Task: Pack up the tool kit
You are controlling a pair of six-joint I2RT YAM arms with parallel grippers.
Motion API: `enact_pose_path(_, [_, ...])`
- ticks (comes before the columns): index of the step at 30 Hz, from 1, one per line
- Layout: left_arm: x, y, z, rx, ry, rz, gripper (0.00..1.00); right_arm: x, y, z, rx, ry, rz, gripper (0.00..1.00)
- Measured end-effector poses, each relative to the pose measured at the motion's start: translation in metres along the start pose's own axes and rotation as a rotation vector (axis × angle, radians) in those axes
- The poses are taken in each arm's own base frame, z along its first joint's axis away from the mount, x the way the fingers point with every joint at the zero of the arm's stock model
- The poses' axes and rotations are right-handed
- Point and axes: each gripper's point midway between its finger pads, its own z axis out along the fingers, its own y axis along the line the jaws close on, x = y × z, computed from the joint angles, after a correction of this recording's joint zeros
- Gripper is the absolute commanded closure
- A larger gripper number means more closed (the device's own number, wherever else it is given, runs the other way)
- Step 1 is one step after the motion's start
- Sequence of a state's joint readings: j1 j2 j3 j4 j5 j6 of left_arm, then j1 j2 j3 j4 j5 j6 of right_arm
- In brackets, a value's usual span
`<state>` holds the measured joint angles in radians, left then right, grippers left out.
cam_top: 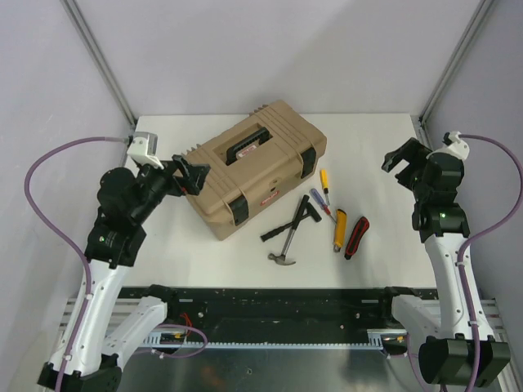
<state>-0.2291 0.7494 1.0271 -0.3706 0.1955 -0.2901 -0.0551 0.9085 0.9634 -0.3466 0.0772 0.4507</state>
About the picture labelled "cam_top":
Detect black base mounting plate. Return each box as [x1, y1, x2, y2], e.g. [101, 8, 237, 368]
[116, 287, 446, 346]

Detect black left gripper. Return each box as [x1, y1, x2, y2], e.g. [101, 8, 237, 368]
[130, 154, 209, 224]

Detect red black utility knife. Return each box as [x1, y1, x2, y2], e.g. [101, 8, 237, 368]
[344, 216, 370, 260]

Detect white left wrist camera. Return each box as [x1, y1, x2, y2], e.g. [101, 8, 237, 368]
[127, 131, 164, 169]

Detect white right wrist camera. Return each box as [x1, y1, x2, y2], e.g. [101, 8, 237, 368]
[442, 131, 470, 161]

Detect aluminium frame post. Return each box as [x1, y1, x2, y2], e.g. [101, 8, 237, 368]
[60, 0, 137, 130]
[418, 0, 498, 126]

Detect black rubber mallet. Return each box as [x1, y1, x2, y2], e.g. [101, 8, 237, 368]
[260, 194, 323, 243]

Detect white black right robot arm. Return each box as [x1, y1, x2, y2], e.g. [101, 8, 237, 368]
[377, 132, 511, 391]

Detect blue red screwdriver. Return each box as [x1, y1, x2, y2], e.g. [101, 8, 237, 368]
[310, 188, 337, 223]

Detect steel claw hammer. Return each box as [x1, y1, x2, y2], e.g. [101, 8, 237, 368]
[268, 212, 305, 266]

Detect yellow utility knife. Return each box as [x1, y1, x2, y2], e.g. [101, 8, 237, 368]
[333, 208, 347, 252]

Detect right aluminium frame post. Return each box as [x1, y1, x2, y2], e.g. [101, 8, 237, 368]
[418, 0, 498, 126]

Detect tan plastic toolbox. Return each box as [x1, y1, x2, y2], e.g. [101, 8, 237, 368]
[186, 100, 327, 240]

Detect yellow handle screwdriver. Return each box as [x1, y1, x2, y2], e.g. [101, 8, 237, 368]
[320, 169, 330, 206]

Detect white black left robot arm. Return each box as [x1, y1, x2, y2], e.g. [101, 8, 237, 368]
[38, 155, 210, 391]

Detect grey slotted cable duct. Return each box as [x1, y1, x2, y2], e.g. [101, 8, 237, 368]
[139, 329, 407, 350]

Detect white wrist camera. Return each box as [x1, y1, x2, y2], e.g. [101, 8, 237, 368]
[127, 131, 164, 169]
[442, 131, 470, 161]

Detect left aluminium frame post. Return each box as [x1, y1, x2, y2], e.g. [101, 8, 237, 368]
[60, 0, 137, 130]

